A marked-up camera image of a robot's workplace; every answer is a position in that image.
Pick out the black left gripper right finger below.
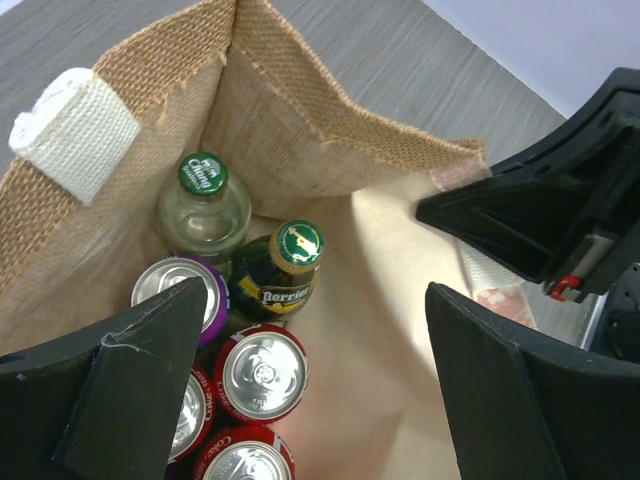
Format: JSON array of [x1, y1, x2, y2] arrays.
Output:
[[425, 282, 639, 479]]

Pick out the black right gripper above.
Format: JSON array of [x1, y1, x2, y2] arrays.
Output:
[[414, 67, 640, 361]]

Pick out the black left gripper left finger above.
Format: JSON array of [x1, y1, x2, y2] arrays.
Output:
[[1, 278, 207, 479]]

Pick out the purple Fanta can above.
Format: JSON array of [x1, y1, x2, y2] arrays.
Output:
[[130, 255, 230, 349]]

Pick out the clear glass Chang bottle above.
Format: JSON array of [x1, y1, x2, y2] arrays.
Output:
[[158, 151, 252, 276]]

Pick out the green Perrier bottle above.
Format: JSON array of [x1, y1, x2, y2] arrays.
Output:
[[227, 219, 325, 323]]

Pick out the tan canvas tote bag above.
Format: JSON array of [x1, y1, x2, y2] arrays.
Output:
[[1, 1, 533, 479]]

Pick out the red Coke can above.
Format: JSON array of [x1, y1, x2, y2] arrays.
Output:
[[213, 324, 309, 425], [192, 425, 296, 480], [167, 363, 216, 465]]

